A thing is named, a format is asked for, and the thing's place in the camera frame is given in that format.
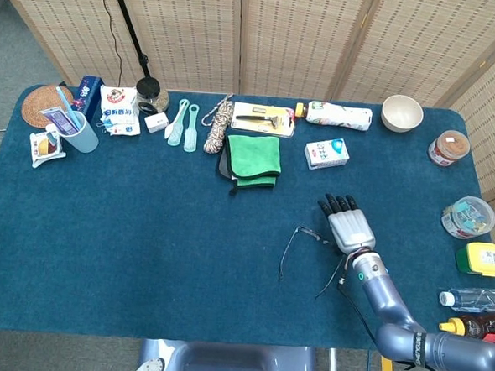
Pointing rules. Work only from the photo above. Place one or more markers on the grey black right robot hand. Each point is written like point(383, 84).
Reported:
point(350, 229)

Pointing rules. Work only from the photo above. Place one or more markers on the black wire eyeglasses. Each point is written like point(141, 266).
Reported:
point(310, 232)

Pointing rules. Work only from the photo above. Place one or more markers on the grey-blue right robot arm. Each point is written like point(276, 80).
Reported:
point(385, 295)

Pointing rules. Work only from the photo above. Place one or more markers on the white and blue carton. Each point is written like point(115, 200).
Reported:
point(325, 153)

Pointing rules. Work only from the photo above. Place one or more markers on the white-labelled bottle with yellow cap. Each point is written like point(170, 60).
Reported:
point(340, 115)

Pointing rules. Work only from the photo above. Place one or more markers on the clear tub of binder clips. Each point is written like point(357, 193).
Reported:
point(468, 218)

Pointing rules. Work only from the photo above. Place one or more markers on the folded green cloth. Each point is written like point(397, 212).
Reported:
point(253, 156)

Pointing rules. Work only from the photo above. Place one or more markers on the razor on yellow blister card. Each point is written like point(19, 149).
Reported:
point(276, 128)

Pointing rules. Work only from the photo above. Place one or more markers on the beige bowl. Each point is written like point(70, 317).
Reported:
point(402, 115)

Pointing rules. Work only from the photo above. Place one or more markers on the red-labelled jar with orange lid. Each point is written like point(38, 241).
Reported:
point(447, 149)

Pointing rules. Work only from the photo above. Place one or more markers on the yellow and green box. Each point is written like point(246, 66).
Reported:
point(484, 256)

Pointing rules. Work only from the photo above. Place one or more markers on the metal table leg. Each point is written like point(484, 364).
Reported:
point(334, 367)

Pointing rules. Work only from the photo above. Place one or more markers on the grey cloth with black edge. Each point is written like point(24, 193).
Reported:
point(223, 167)

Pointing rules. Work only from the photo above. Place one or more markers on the clear water bottle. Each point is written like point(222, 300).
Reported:
point(476, 300)

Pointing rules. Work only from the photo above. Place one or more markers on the brown sauce bottle yellow cap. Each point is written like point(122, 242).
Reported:
point(478, 326)

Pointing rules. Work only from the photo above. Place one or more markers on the grey-blue robot torso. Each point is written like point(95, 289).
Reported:
point(228, 365)

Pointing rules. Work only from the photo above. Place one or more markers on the green brush with white bristles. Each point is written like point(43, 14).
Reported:
point(176, 130)
point(190, 136)

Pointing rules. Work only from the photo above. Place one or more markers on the small white box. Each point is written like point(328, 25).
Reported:
point(156, 122)

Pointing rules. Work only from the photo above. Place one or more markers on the glass jar with black lid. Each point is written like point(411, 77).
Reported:
point(150, 93)

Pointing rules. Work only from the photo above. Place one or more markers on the white printed powder bag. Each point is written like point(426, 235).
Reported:
point(117, 110)

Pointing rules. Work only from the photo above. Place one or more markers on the light blue plastic cup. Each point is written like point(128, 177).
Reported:
point(82, 135)

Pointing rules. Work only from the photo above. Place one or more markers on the dark blue cardboard box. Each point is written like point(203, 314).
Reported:
point(87, 96)

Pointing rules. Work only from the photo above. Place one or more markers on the black stand pole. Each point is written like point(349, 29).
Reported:
point(127, 18)

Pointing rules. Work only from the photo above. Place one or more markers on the light blue toothbrush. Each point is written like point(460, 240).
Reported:
point(67, 107)

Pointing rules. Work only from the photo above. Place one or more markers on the purple toothpaste tube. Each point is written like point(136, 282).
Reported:
point(60, 119)

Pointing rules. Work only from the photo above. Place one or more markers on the white snack packet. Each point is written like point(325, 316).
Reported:
point(44, 148)

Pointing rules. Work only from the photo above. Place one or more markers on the round woven coaster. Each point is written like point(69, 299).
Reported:
point(40, 103)

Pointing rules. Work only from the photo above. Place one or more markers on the white perforated bracket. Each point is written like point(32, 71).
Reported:
point(148, 368)

